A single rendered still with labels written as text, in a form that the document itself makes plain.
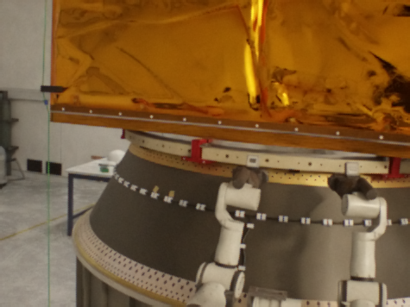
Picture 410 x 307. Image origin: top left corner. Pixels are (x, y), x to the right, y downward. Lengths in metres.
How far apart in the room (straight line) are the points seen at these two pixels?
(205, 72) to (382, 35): 0.67
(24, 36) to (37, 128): 1.77
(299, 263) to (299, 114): 0.55
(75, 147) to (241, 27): 7.32
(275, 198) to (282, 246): 0.18
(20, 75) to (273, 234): 8.34
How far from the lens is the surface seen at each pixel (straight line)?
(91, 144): 8.76
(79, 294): 2.49
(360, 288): 1.39
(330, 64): 1.76
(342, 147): 1.79
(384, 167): 1.88
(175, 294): 1.78
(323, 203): 1.79
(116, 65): 2.04
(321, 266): 1.75
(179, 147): 1.90
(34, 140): 9.53
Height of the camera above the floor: 1.95
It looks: 9 degrees down
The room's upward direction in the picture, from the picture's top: 3 degrees clockwise
